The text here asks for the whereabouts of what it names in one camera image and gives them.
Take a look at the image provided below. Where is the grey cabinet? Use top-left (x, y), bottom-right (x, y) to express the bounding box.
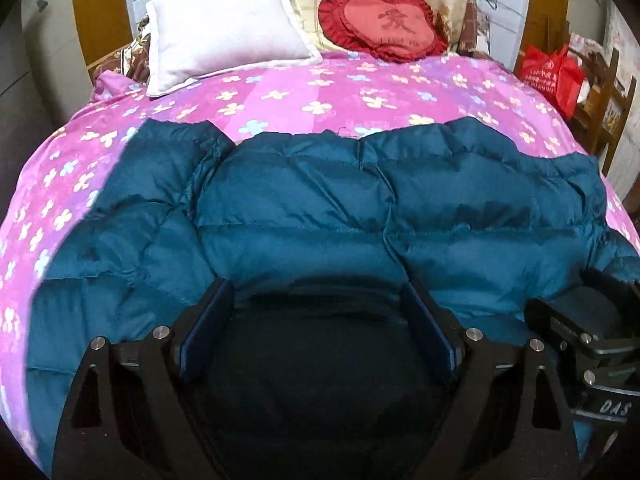
top-left (19, 0), bottom-right (87, 128)

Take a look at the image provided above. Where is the white pillow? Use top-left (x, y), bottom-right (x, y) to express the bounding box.
top-left (145, 0), bottom-right (323, 98)

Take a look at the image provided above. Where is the teal puffer jacket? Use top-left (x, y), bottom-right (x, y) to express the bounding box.
top-left (25, 117), bottom-right (640, 480)

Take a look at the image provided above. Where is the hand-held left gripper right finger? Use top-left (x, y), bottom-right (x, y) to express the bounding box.
top-left (400, 280), bottom-right (581, 480)

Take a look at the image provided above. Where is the wooden chair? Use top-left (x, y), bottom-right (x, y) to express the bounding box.
top-left (565, 20), bottom-right (632, 177)

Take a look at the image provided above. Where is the red heart cushion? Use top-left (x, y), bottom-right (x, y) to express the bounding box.
top-left (318, 0), bottom-right (449, 64)

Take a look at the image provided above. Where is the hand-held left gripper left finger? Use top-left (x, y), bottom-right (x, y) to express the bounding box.
top-left (52, 278), bottom-right (236, 480)

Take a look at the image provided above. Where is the red shopping bag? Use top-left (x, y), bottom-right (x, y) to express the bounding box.
top-left (517, 44), bottom-right (586, 117)

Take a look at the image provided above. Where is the pink floral bedspread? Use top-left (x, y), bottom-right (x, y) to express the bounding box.
top-left (0, 50), bottom-right (640, 461)

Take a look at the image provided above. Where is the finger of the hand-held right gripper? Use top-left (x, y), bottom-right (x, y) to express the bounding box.
top-left (581, 267), bottom-right (640, 342)
top-left (524, 297), bottom-right (608, 359)

